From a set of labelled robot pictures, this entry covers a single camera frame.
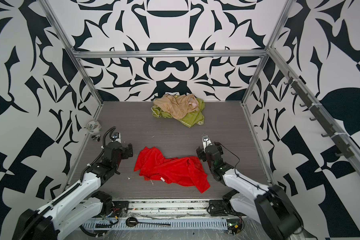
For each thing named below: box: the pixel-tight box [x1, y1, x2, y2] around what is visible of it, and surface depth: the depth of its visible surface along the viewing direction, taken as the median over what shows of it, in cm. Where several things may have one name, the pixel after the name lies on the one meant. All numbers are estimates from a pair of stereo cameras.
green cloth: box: [151, 98, 205, 128], surface depth 108 cm
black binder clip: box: [91, 134, 101, 142], surface depth 101 cm
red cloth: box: [134, 146, 211, 194], surface depth 84 cm
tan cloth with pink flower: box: [153, 93, 200, 120], surface depth 110 cm
